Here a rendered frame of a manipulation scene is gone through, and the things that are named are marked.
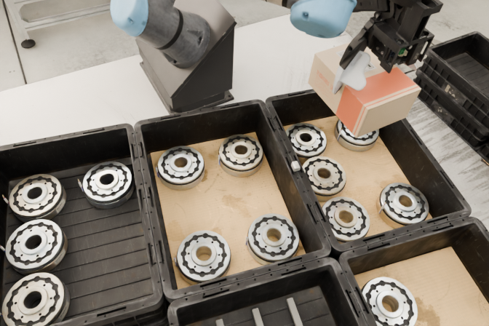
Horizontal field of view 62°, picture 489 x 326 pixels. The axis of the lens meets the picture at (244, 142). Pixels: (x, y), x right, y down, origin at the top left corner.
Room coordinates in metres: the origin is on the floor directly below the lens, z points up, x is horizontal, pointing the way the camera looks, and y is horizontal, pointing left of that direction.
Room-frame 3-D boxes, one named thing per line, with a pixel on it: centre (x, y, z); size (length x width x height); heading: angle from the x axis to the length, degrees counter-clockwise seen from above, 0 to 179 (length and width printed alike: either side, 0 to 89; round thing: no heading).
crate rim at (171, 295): (0.44, 0.04, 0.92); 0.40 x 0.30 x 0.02; 21
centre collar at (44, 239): (0.31, 0.38, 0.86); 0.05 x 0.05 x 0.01
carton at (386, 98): (0.58, -0.21, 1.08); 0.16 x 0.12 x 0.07; 31
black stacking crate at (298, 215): (0.44, 0.04, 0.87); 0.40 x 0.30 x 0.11; 21
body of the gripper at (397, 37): (0.55, -0.22, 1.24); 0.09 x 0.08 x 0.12; 31
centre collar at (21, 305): (0.21, 0.34, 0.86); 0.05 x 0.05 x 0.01
